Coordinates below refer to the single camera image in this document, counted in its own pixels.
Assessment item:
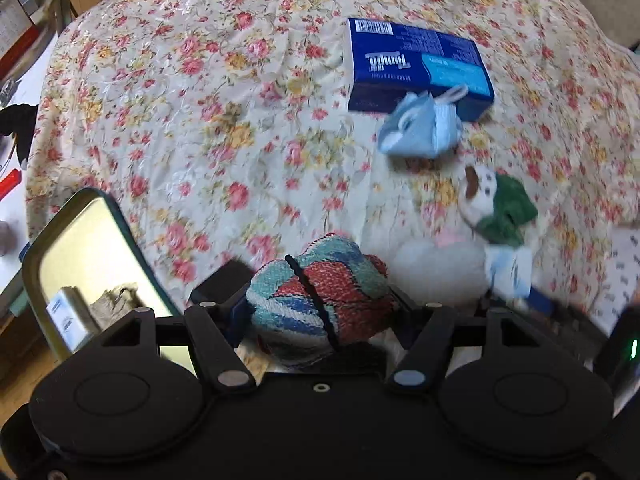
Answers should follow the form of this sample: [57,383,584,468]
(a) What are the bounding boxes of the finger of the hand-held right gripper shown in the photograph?
[520,291,608,342]

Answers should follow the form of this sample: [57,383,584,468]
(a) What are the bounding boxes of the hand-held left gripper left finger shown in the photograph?
[97,259,258,395]

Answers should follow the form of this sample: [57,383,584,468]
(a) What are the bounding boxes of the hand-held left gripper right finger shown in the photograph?
[387,285,543,395]

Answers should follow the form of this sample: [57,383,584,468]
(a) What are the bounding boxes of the large white tissue packet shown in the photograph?
[487,245,533,301]

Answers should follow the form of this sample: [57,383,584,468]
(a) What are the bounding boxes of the white fluffy plush toy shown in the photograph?
[390,237,488,308]

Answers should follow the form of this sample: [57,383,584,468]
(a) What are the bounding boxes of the green hooded plush toy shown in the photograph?
[459,165,540,248]

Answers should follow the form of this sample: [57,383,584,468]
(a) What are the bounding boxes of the multicolour towel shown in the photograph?
[246,232,401,372]

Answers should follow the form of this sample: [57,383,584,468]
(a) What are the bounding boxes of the green metal tray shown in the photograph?
[20,187,198,376]

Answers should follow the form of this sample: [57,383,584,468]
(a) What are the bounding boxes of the small white tissue packet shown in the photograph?
[46,286,98,353]

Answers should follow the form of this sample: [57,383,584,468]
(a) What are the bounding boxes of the blue face mask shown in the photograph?
[377,85,468,158]

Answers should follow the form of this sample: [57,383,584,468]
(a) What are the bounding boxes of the floral bedspread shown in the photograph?
[25,0,640,376]

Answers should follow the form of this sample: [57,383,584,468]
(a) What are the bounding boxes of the green foam edge guard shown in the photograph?
[0,285,31,318]

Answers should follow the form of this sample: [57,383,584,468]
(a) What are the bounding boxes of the red pen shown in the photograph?
[0,169,22,200]

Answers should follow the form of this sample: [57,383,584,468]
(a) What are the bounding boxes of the blue tissue pack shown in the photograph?
[342,17,496,123]

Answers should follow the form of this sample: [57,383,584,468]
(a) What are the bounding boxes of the desk calendar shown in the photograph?
[0,0,46,81]

